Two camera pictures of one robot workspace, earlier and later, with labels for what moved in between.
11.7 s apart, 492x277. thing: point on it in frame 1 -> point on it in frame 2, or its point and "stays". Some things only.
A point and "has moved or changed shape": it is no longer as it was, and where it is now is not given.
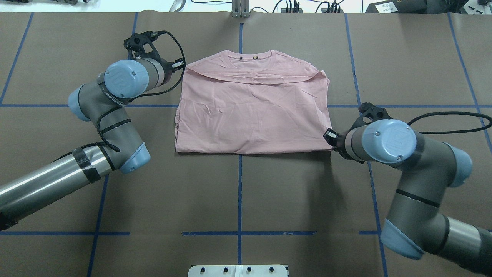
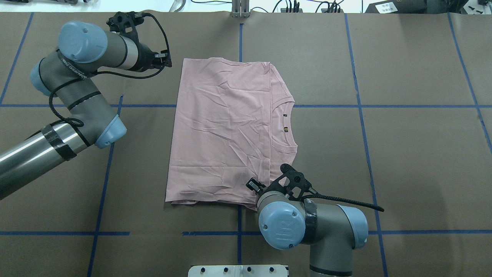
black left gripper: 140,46 -> 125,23
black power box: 392,6 stays
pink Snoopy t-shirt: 252,102 has moved or changed shape
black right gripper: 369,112 -> 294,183
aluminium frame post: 240,8 stays
